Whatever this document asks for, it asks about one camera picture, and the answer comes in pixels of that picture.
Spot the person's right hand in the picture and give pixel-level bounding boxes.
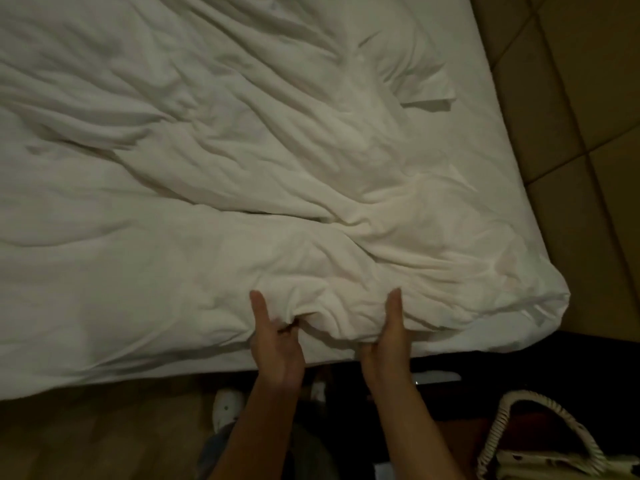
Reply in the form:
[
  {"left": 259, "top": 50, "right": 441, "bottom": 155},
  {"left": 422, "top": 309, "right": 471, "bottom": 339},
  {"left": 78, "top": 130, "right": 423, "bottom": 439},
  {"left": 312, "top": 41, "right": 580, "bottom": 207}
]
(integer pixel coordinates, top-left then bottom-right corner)
[{"left": 360, "top": 287, "right": 417, "bottom": 395}]

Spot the person's left hand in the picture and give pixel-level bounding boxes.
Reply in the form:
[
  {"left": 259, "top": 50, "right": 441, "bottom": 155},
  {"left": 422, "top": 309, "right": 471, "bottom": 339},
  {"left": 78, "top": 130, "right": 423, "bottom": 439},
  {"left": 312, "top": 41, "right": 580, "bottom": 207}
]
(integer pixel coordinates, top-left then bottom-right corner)
[{"left": 248, "top": 290, "right": 307, "bottom": 391}]

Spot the white duvet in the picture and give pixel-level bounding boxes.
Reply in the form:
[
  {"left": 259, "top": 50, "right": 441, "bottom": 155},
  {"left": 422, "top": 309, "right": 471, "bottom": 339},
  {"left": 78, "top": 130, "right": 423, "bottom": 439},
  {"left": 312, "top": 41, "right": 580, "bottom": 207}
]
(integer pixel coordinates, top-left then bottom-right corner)
[{"left": 0, "top": 0, "right": 571, "bottom": 356}]

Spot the person's left forearm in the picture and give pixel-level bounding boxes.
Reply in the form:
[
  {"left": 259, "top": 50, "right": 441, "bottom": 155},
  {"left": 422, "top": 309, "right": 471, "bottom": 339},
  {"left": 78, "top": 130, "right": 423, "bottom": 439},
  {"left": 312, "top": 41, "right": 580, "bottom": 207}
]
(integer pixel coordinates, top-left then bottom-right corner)
[{"left": 207, "top": 372, "right": 307, "bottom": 480}]

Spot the person's right forearm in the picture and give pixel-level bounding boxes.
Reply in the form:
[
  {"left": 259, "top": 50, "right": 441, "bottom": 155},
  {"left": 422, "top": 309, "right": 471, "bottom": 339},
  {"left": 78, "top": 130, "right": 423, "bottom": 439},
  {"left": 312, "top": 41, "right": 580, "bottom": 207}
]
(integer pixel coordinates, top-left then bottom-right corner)
[{"left": 369, "top": 380, "right": 468, "bottom": 480}]

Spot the white flat card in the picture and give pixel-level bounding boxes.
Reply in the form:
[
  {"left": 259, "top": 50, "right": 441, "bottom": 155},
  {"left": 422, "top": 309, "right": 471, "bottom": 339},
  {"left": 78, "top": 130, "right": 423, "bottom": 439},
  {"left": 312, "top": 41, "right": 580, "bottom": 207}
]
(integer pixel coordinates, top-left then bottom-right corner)
[{"left": 412, "top": 372, "right": 462, "bottom": 386}]

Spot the dark wooden nightstand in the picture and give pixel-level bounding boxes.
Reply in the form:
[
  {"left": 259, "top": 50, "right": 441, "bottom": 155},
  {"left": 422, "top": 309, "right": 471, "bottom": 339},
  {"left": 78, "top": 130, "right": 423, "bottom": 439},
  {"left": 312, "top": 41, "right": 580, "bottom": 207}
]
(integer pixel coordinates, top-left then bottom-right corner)
[{"left": 320, "top": 330, "right": 640, "bottom": 480}]

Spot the white bed mattress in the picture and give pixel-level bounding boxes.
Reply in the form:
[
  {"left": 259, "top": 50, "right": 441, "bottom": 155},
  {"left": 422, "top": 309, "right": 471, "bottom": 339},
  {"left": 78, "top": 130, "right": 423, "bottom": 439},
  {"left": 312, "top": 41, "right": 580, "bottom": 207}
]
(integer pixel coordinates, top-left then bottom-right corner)
[{"left": 0, "top": 0, "right": 571, "bottom": 403}]

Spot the cream telephone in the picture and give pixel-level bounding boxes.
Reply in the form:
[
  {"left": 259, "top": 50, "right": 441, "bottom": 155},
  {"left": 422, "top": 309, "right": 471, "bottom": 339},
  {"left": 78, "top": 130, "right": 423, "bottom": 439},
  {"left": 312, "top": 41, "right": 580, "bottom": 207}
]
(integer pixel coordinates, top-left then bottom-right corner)
[{"left": 477, "top": 442, "right": 640, "bottom": 480}]

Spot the brown padded headboard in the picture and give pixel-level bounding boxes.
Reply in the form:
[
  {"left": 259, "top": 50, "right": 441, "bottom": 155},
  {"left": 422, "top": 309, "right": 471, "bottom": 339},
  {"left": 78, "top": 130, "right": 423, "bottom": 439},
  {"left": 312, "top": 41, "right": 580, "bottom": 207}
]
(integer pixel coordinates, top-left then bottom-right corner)
[{"left": 467, "top": 0, "right": 640, "bottom": 344}]

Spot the cream coiled telephone cord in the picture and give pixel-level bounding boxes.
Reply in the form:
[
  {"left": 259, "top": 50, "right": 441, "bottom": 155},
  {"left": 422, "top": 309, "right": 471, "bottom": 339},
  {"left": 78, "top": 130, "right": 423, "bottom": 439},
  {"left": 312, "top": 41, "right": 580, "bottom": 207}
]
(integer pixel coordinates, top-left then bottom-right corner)
[{"left": 475, "top": 390, "right": 612, "bottom": 476}]

